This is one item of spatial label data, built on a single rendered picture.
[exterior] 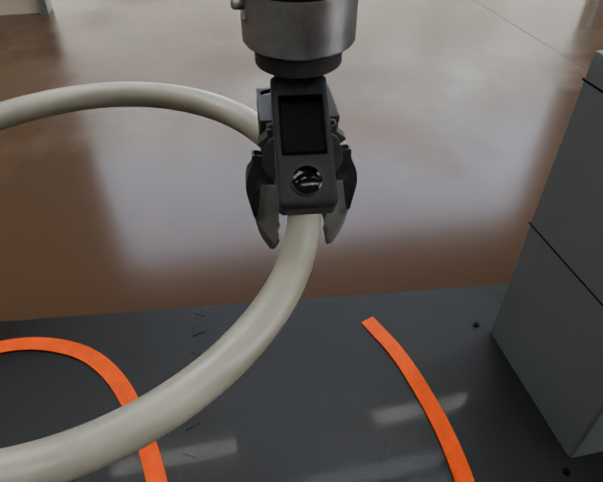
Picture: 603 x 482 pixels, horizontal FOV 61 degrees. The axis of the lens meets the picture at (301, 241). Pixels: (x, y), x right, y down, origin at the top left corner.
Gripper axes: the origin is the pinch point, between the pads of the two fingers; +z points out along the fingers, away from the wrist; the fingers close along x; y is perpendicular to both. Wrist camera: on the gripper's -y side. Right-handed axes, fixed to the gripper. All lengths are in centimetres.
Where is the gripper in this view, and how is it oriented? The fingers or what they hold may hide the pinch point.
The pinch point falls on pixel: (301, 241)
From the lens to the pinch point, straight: 53.2
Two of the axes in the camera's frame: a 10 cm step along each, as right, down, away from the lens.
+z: 0.0, 7.2, 6.9
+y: -1.2, -6.9, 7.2
